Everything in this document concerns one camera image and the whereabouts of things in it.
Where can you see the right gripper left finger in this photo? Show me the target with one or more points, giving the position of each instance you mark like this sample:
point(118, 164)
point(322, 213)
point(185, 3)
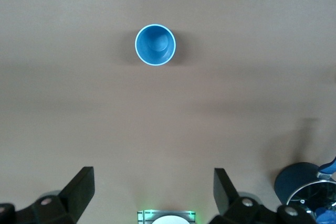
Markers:
point(65, 203)

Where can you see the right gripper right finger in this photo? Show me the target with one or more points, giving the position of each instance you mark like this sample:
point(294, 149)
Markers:
point(236, 208)

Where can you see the blue plastic cup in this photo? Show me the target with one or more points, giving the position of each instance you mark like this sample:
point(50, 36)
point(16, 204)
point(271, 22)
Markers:
point(155, 44)

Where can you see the glass lid with blue knob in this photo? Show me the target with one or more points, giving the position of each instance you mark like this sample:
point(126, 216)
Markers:
point(309, 192)

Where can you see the brown table cover sheet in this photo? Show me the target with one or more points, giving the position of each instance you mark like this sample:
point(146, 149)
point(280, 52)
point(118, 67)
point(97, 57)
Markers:
point(168, 119)

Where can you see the metal base plate green light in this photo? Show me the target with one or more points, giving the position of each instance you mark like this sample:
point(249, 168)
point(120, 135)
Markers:
point(145, 217)

